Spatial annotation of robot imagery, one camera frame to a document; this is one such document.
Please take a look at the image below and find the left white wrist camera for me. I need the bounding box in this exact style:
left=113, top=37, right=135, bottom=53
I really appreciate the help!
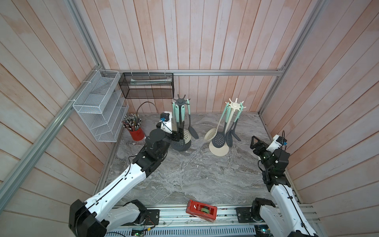
left=159, top=111, right=173, bottom=134

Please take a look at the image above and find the cream skimmer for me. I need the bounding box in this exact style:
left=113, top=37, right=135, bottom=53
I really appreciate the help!
left=204, top=102, right=229, bottom=142
left=181, top=105, right=191, bottom=144
left=172, top=102, right=179, bottom=132

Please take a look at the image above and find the aluminium frame rail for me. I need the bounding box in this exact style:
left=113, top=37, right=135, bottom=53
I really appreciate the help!
left=114, top=69, right=284, bottom=76

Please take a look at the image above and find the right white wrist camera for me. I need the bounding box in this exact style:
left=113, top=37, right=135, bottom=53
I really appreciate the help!
left=266, top=135, right=287, bottom=153

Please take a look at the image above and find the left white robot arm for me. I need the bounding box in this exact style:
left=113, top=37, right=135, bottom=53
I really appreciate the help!
left=69, top=128, right=184, bottom=237

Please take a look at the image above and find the red tape dispenser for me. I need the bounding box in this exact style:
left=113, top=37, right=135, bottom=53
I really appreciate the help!
left=186, top=199, right=218, bottom=222

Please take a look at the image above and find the white wire mesh shelf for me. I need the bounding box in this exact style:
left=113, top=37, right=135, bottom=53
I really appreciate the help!
left=73, top=70, right=129, bottom=143

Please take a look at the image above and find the black mesh wall basket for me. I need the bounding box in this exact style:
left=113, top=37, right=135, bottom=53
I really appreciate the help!
left=118, top=72, right=175, bottom=99

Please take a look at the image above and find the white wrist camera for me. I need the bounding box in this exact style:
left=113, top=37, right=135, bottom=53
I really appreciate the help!
left=266, top=135, right=287, bottom=153
left=159, top=111, right=173, bottom=134

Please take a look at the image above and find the dark grey utensil rack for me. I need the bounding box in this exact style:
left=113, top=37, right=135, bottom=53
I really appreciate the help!
left=175, top=95, right=191, bottom=152

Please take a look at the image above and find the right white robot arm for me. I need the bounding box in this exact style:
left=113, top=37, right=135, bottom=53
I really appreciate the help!
left=250, top=135, right=318, bottom=237

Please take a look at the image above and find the red pencil cup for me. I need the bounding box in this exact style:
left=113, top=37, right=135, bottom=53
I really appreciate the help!
left=121, top=114, right=145, bottom=141

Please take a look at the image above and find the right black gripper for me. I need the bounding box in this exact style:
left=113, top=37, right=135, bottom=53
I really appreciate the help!
left=251, top=136, right=273, bottom=173

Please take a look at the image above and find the grey solid spoon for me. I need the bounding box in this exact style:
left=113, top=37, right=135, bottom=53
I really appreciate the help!
left=171, top=103, right=185, bottom=151

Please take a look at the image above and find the cream utensil rack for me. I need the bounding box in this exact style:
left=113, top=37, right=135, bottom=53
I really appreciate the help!
left=209, top=99, right=245, bottom=157

